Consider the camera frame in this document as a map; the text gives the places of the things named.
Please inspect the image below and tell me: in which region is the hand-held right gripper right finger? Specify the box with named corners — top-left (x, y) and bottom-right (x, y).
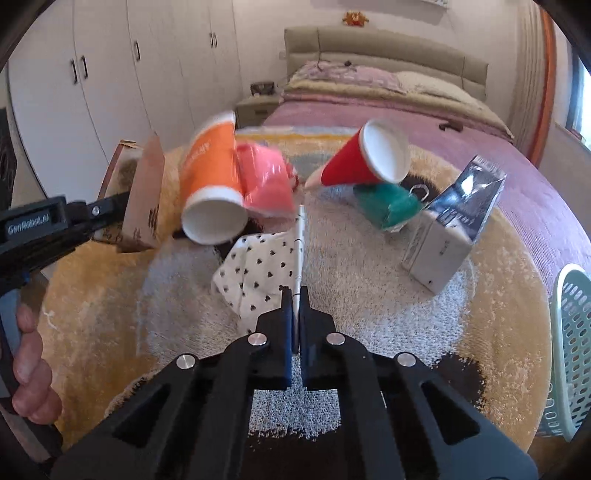
top-left (298, 286), bottom-right (541, 480)

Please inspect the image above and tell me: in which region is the round yellow grey rug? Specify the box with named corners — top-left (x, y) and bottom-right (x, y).
top-left (37, 127), bottom-right (555, 462)

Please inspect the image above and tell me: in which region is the orange paper cup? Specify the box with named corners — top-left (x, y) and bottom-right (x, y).
top-left (179, 111), bottom-right (250, 246)

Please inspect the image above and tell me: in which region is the pale green plastic basket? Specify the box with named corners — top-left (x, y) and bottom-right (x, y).
top-left (536, 263), bottom-right (591, 442)

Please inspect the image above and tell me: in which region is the beige padded headboard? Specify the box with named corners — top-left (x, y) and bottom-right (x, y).
top-left (283, 25), bottom-right (489, 100)

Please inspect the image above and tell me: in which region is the red paper cup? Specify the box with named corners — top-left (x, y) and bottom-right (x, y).
top-left (305, 119), bottom-right (411, 189)

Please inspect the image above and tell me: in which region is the silver pen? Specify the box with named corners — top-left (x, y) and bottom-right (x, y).
top-left (293, 205), bottom-right (308, 319)

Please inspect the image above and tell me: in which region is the beige pillow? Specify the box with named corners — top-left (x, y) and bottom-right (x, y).
top-left (397, 71), bottom-right (477, 100)

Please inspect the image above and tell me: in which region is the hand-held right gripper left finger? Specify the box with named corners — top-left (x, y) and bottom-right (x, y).
top-left (50, 287), bottom-right (293, 480)

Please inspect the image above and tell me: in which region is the beige nightstand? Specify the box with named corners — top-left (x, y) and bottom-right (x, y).
top-left (235, 95), bottom-right (280, 130)

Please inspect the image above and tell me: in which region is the white heart print cloth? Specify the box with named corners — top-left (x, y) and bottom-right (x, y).
top-left (211, 232), bottom-right (305, 334)

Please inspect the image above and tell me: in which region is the person's left hand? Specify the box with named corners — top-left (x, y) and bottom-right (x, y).
top-left (11, 304), bottom-right (64, 419)

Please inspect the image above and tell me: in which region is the purple floral pillow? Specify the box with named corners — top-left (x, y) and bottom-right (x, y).
top-left (295, 62), bottom-right (403, 96)

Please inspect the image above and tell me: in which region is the green crumpled cloth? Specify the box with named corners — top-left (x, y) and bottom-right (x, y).
top-left (353, 182), bottom-right (426, 232)

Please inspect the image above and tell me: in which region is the white wardrobe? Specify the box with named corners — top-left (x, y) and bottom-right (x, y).
top-left (7, 0), bottom-right (289, 185)

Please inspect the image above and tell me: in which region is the bed with purple cover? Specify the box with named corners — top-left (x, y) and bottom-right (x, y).
top-left (262, 62), bottom-right (588, 278)

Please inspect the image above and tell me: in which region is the beige and orange curtain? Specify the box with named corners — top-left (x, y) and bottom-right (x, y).
top-left (515, 4), bottom-right (557, 163)

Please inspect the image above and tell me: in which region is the brown cardboard box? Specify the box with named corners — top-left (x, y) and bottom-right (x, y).
top-left (93, 134), bottom-right (167, 254)

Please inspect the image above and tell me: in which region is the grey carton with dark foil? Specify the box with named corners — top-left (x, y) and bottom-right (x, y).
top-left (401, 154), bottom-right (508, 295)

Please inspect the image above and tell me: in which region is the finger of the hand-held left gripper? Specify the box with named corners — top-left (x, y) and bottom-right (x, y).
top-left (67, 191), bottom-right (131, 247)

